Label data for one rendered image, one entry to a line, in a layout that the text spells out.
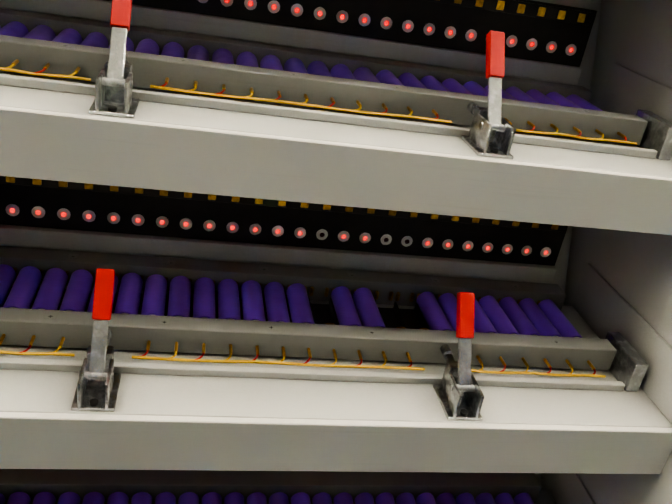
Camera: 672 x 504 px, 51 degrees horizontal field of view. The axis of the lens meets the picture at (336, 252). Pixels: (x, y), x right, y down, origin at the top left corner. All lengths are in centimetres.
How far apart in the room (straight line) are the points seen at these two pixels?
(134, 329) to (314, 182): 18
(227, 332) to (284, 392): 6
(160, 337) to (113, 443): 9
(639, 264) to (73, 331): 48
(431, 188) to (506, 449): 21
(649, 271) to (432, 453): 25
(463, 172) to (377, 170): 6
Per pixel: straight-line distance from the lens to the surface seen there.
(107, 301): 51
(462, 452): 56
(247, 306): 59
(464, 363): 55
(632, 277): 69
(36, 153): 49
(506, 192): 53
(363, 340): 57
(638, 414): 63
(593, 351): 65
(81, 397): 51
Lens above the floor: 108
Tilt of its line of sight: 6 degrees down
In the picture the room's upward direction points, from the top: 5 degrees clockwise
